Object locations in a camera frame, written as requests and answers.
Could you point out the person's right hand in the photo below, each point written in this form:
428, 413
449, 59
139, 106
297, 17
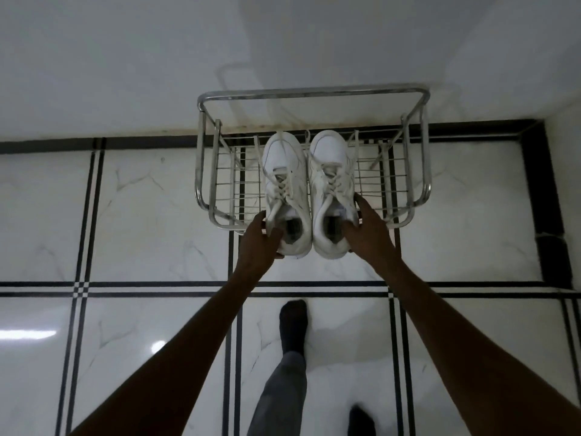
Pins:
370, 238

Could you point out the grey trouser leg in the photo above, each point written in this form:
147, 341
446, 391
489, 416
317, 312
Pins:
279, 395

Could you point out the dark sock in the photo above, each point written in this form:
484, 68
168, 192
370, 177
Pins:
293, 324
361, 422

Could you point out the person's left hand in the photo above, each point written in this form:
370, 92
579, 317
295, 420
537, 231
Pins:
255, 252

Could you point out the person's left forearm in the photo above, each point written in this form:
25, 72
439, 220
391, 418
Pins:
181, 358

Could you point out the person's left thumb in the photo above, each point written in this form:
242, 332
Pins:
275, 240

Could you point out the person's right forearm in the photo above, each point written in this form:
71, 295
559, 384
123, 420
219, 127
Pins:
458, 354

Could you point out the person's right thumb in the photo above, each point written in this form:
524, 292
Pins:
351, 231

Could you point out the white lace-up sneaker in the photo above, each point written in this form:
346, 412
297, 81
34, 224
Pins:
331, 177
283, 181

